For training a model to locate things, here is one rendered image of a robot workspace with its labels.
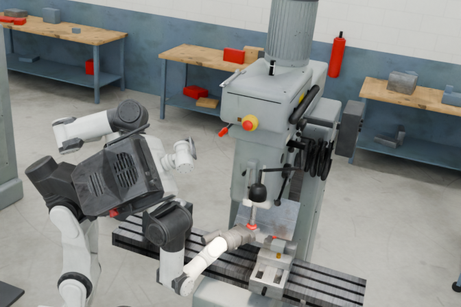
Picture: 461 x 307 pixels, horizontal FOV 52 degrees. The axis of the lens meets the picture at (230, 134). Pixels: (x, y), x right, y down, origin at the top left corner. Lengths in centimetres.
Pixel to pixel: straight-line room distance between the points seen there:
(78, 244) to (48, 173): 30
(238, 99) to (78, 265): 93
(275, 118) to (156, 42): 534
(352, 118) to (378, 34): 401
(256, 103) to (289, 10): 47
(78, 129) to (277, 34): 90
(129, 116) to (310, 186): 111
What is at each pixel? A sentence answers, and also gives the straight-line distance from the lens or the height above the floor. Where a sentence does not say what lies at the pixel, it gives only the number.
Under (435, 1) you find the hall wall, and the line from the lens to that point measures 602.
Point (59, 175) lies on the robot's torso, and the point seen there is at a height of 152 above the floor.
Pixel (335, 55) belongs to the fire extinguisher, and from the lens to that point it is 601.
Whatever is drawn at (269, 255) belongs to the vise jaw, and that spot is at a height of 108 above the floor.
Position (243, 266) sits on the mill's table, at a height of 96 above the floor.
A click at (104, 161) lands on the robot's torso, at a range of 166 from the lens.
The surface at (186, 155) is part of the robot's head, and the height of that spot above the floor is 164.
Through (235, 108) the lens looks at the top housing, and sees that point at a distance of 175.
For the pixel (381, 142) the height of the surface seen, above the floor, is 25.
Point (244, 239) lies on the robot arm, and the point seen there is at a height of 114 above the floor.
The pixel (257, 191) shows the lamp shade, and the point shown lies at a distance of 180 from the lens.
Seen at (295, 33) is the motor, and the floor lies 203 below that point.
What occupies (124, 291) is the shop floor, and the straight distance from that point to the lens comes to 357.
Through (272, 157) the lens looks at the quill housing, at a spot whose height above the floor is 157.
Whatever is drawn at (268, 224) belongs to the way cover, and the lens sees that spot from 255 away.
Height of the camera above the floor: 241
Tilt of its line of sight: 24 degrees down
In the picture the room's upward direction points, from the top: 6 degrees clockwise
